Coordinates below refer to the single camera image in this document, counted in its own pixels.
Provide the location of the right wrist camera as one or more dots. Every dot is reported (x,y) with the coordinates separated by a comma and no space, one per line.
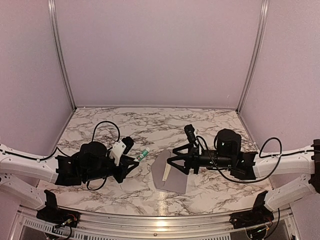
(191,137)

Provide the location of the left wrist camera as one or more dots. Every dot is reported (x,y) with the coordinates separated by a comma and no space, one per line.
(119,148)

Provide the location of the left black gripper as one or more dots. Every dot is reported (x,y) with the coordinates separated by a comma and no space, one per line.
(124,170)

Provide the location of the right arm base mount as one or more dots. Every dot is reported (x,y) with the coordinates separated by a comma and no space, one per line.
(258,214)

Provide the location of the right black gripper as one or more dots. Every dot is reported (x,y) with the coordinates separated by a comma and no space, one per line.
(192,159)

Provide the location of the green white glue stick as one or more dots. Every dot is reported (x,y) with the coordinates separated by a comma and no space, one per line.
(143,154)

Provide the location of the cream paper letter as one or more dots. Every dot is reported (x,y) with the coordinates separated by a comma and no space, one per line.
(166,172)

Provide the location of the left aluminium frame post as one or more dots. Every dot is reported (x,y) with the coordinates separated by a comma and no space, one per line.
(59,52)

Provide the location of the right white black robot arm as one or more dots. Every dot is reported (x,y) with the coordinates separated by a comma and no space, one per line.
(251,167)

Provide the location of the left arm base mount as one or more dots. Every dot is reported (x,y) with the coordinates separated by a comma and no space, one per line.
(59,216)

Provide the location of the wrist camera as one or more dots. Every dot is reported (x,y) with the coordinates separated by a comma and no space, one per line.
(191,137)
(119,148)

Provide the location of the grey envelope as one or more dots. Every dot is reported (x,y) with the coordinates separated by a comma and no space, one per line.
(176,181)

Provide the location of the front aluminium rail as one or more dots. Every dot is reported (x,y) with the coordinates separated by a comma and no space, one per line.
(107,226)

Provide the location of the aluminium frame post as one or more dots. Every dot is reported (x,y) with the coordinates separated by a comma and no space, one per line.
(59,52)
(261,28)

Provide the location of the right aluminium frame post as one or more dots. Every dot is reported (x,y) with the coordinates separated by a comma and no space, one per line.
(261,28)

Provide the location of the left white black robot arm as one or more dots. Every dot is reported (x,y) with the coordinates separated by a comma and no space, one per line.
(55,169)

